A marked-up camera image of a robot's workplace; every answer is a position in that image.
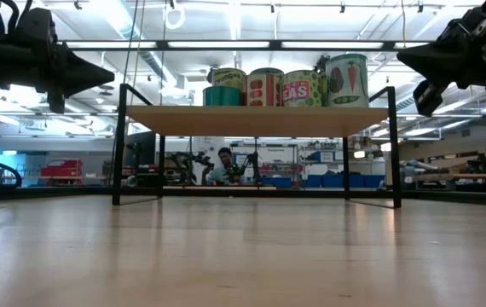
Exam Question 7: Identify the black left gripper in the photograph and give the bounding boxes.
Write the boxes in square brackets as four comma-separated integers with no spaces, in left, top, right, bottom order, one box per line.
[0,41,116,114]

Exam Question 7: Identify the white cabinet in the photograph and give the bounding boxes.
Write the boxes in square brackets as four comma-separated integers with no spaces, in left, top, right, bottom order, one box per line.
[191,136,228,187]

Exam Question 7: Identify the black monitor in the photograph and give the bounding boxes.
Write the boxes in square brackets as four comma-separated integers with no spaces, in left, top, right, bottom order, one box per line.
[123,130,158,168]

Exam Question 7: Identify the white teal roll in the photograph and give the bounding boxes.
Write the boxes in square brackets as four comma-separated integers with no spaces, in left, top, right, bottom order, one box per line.
[400,159,433,173]

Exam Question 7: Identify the red tool chest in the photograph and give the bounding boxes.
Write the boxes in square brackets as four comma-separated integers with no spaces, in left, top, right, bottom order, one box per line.
[39,159,84,187]

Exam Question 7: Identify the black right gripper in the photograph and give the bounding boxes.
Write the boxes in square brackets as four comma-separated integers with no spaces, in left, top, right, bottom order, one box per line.
[396,16,486,118]

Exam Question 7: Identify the green dotted Peas can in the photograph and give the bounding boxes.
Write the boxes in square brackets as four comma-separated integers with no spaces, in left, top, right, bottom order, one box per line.
[281,70,325,108]

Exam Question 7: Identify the white ring lamp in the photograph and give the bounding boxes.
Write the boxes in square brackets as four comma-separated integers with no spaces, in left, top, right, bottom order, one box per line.
[164,4,188,32]

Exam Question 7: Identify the seated person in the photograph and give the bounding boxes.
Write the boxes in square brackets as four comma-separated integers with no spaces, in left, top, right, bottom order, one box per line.
[202,147,245,187]

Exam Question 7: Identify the metal shelving rack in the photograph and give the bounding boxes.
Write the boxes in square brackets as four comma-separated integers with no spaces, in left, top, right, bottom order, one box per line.
[229,142,346,189]

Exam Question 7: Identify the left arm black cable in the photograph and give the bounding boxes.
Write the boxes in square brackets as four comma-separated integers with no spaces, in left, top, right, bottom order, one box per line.
[0,0,27,36]

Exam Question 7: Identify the white mixed vegetables can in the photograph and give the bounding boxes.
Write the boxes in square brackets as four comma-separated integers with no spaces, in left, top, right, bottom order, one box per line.
[324,53,370,108]

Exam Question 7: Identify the wooden workbench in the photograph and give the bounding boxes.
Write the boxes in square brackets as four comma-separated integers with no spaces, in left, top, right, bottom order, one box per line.
[400,170,486,193]

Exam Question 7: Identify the red white tomato can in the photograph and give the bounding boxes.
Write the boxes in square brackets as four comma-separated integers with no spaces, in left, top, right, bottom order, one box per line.
[242,72,284,107]

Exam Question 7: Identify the green Oranges label can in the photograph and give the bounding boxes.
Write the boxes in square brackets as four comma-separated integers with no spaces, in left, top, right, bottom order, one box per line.
[211,67,248,92]

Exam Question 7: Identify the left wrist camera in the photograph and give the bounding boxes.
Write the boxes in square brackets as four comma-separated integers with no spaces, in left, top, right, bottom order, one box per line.
[14,7,57,45]

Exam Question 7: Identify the blue storage bin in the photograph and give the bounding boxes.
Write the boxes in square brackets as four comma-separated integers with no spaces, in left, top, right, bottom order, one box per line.
[262,177,294,188]
[305,173,344,189]
[349,173,387,189]

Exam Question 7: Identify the short teal can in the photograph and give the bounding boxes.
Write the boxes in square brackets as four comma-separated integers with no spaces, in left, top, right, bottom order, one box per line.
[202,85,244,107]

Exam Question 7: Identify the black overhead crossbar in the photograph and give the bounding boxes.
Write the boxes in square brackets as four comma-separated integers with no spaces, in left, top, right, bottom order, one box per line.
[61,38,436,53]

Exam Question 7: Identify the wooden shelf black legs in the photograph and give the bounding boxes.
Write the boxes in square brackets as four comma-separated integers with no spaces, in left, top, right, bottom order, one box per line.
[112,83,402,210]

